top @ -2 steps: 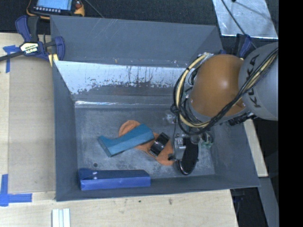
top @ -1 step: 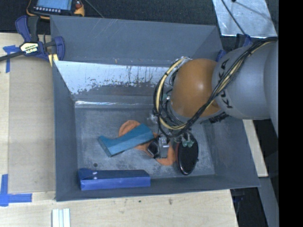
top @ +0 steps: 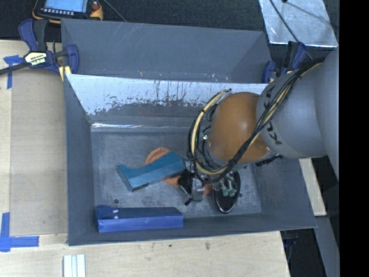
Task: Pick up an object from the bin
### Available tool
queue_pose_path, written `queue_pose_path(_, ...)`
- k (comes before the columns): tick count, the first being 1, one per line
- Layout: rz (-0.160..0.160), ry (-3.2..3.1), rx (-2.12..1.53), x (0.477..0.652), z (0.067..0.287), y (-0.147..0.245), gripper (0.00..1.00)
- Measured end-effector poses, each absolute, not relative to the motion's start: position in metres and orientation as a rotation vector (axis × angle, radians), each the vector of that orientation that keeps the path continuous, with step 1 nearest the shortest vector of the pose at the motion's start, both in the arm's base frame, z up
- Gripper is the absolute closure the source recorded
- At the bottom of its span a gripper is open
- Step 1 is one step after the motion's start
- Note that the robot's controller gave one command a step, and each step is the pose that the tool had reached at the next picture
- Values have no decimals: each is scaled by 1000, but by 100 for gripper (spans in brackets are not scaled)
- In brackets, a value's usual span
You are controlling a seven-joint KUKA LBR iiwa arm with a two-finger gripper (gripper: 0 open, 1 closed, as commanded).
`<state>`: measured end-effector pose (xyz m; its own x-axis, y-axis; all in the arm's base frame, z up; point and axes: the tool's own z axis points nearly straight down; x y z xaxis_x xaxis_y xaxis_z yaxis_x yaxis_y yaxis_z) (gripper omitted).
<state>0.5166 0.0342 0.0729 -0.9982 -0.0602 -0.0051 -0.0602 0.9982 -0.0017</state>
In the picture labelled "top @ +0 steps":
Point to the black oval thing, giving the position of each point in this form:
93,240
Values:
227,203

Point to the teal flat block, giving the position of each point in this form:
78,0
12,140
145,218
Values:
150,173

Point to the orange soft thing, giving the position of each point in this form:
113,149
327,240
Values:
155,154

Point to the blue flat block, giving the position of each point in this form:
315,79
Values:
138,219

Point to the grey metal bin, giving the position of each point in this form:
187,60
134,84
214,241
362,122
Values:
161,53

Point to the pale wood board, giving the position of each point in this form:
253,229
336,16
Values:
37,154

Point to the black cylinder on white bracket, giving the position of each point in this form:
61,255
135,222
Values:
184,183

